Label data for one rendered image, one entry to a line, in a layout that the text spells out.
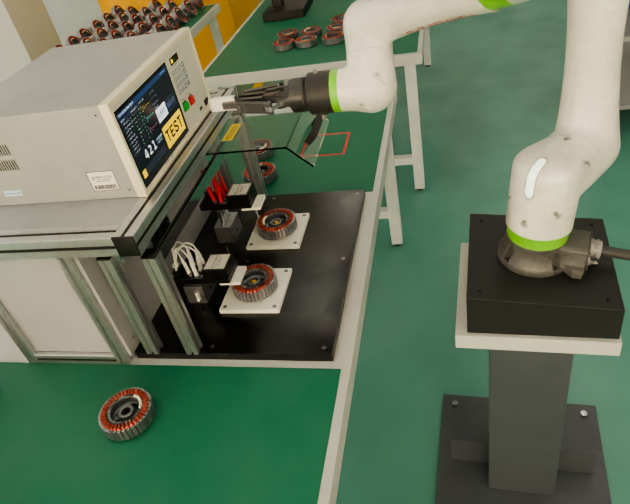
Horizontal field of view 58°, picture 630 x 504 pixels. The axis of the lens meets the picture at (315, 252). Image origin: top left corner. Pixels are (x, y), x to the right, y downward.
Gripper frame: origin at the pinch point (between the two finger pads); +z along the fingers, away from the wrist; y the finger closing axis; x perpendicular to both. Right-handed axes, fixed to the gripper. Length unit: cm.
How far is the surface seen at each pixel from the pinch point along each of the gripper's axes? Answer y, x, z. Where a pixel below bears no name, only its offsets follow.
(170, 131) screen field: -10.7, -0.6, 9.8
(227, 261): -20.6, -30.6, 2.1
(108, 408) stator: -57, -39, 20
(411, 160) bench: 140, -100, -28
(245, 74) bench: 137, -43, 46
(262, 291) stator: -24.9, -36.6, -6.4
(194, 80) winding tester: 8.9, 3.0, 9.8
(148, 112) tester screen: -16.3, 6.7, 9.7
